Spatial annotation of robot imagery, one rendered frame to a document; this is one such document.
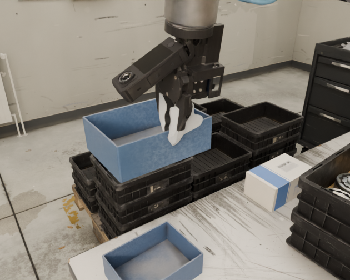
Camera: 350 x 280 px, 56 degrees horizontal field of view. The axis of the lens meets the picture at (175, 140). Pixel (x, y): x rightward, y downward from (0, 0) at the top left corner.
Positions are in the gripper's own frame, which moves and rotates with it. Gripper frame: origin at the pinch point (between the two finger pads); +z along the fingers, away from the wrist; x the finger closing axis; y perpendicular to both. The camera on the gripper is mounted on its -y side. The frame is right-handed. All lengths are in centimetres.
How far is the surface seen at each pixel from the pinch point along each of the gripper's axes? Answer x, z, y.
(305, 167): 6, 35, 60
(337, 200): -16.3, 17.8, 36.0
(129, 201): 51, 71, 16
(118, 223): 51, 83, 10
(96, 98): 246, 132, 71
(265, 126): 72, 75, 118
